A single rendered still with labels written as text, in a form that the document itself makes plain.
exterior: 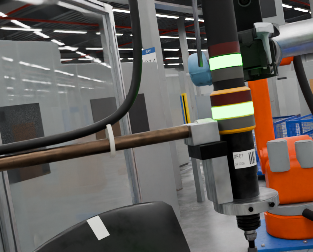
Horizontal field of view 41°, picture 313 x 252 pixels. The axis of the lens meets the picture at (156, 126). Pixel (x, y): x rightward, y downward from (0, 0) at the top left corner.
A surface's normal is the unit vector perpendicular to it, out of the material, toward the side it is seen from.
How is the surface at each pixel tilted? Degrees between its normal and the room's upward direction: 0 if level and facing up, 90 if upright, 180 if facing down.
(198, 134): 90
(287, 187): 90
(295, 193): 90
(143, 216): 42
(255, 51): 91
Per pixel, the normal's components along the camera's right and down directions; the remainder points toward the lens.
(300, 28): -0.39, -0.40
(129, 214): 0.24, -0.76
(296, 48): -0.17, 0.67
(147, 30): -0.61, 0.14
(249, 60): -0.34, 0.11
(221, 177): 0.25, 0.01
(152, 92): 0.78, -0.09
